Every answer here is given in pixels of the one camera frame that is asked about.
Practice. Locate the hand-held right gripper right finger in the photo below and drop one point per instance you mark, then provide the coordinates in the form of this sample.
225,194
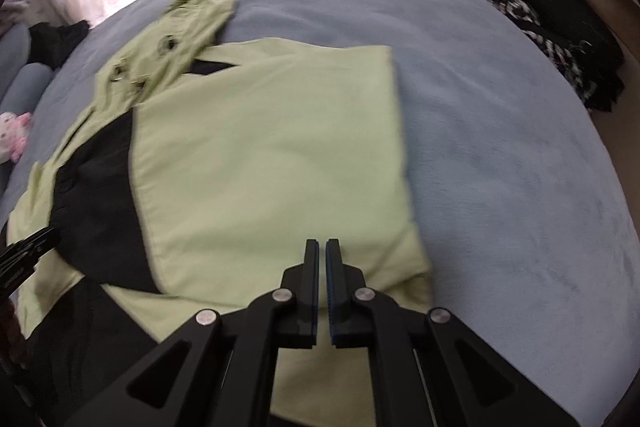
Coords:
331,292

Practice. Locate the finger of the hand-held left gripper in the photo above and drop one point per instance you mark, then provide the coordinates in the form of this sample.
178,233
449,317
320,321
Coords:
25,252

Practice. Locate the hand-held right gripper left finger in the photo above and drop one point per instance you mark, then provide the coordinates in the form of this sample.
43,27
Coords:
313,292

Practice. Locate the green and black jacket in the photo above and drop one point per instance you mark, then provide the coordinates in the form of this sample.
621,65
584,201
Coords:
275,147

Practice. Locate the pink and white plush toy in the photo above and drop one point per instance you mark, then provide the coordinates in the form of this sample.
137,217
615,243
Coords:
12,134

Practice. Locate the black knitted cloth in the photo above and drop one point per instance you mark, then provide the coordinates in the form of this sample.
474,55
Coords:
55,42

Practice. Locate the blue fleece bed blanket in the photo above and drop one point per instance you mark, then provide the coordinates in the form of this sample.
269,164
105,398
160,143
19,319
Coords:
500,157

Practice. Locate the black and white patterned cloth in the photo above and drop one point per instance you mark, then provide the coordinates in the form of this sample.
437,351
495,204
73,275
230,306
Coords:
550,42

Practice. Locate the long black bag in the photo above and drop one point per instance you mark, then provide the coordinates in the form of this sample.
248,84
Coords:
565,2

